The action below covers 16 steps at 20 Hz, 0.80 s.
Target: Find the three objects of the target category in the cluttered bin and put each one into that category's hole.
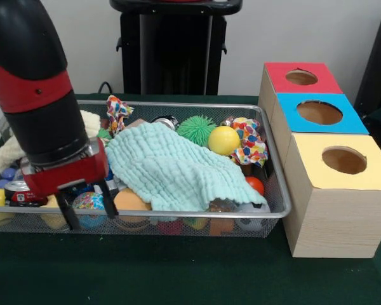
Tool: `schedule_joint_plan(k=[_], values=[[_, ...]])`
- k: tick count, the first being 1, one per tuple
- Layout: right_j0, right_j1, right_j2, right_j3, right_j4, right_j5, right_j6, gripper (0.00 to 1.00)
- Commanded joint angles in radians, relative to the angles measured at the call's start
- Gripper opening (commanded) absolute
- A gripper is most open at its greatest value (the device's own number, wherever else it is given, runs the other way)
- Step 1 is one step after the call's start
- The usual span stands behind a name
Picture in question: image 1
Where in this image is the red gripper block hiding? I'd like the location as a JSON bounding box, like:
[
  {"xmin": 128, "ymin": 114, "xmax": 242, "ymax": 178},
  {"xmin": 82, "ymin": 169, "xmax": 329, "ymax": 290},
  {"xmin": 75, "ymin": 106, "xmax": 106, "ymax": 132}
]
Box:
[{"xmin": 20, "ymin": 138, "xmax": 119, "ymax": 231}]

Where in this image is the wooden box with three holes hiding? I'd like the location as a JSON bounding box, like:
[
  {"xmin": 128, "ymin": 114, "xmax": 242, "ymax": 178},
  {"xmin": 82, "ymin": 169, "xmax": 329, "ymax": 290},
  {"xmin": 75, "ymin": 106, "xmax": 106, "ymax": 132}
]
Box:
[{"xmin": 258, "ymin": 62, "xmax": 381, "ymax": 259}]

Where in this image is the globe print ball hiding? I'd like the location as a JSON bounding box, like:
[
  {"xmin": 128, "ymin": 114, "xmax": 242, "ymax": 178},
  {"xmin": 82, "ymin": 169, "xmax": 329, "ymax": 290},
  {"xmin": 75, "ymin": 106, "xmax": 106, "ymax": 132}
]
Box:
[{"xmin": 72, "ymin": 191, "xmax": 110, "ymax": 210}]

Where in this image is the orange foam ball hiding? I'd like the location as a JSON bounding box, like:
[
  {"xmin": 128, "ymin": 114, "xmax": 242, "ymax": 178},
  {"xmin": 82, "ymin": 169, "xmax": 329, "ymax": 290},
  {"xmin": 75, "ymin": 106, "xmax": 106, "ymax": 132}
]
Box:
[{"xmin": 113, "ymin": 187, "xmax": 152, "ymax": 212}]

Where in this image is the red soda can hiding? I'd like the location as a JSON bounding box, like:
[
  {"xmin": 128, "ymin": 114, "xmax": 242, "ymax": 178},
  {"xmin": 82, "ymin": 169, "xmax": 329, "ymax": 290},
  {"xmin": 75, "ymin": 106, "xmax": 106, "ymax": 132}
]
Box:
[{"xmin": 3, "ymin": 181, "xmax": 47, "ymax": 207}]

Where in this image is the mint green waffle cloth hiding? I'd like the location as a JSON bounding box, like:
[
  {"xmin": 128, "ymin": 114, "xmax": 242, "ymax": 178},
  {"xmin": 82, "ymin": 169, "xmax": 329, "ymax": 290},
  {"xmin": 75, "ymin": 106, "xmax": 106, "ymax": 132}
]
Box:
[{"xmin": 104, "ymin": 122, "xmax": 268, "ymax": 213}]

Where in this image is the small knotted multicoloured cloth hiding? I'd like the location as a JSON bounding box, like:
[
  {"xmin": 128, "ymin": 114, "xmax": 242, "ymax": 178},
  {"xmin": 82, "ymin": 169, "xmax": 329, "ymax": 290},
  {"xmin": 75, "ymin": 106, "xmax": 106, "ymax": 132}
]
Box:
[{"xmin": 105, "ymin": 95, "xmax": 135, "ymax": 137}]

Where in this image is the cream waffle cloth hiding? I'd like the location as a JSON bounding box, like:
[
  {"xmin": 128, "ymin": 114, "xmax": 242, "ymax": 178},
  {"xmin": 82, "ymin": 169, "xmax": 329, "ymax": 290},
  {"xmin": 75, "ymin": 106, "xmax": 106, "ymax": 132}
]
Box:
[{"xmin": 0, "ymin": 109, "xmax": 102, "ymax": 172}]

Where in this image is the dark green table cloth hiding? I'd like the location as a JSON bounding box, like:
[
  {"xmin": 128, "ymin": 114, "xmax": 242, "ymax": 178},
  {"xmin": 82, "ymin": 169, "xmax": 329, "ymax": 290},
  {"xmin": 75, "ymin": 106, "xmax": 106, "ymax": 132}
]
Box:
[{"xmin": 0, "ymin": 92, "xmax": 381, "ymax": 305}]

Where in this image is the green spiky ball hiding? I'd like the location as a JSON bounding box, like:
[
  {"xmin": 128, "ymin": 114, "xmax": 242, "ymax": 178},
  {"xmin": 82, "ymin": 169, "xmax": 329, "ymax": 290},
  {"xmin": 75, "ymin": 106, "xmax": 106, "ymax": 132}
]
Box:
[{"xmin": 177, "ymin": 114, "xmax": 217, "ymax": 149}]

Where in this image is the smooth yellow ball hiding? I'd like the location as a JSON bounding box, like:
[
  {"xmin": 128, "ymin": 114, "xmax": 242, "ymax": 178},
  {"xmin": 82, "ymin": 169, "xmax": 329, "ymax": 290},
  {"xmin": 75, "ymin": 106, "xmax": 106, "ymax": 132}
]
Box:
[{"xmin": 208, "ymin": 125, "xmax": 241, "ymax": 156}]

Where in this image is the large multicoloured patterned cloth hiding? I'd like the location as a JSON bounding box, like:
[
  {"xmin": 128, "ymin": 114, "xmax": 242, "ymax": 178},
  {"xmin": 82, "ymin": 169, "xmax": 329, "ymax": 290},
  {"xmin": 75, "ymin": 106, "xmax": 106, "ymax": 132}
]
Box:
[{"xmin": 220, "ymin": 116, "xmax": 269, "ymax": 168}]

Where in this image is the black looped cable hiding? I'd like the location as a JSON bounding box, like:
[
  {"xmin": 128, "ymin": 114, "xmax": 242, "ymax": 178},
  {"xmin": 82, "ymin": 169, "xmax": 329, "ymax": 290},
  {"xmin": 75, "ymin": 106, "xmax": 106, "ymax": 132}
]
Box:
[{"xmin": 97, "ymin": 81, "xmax": 115, "ymax": 95}]

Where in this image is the shallow wire mesh bin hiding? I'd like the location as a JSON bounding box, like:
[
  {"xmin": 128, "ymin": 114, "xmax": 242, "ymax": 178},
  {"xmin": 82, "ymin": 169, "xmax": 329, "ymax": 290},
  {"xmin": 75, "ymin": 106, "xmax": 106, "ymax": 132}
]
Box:
[{"xmin": 0, "ymin": 98, "xmax": 292, "ymax": 238}]

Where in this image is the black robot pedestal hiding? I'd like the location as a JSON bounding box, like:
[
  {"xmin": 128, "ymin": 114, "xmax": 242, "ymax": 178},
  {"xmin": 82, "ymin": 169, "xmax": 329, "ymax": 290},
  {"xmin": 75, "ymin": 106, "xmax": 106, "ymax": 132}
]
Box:
[{"xmin": 109, "ymin": 0, "xmax": 244, "ymax": 96}]

